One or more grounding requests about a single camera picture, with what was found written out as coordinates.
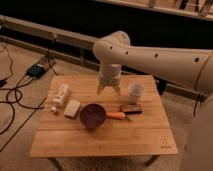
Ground long metal rail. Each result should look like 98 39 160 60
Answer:
0 15 212 95

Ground white plastic bottle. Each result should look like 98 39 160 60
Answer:
50 84 70 113

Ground small dark box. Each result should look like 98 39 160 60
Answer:
120 104 142 114

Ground wooden folding table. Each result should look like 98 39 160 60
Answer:
30 74 179 171

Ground dark purple bowl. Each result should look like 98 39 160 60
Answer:
80 104 106 129

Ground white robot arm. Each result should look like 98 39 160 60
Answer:
93 31 213 171

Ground white paper cup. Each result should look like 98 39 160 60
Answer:
128 83 144 104

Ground black power adapter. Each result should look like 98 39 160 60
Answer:
26 64 45 79

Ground black floor cable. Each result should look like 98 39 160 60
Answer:
0 39 59 153

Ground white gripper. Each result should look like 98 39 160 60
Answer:
97 63 121 96

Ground orange carrot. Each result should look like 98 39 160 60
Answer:
107 112 125 120

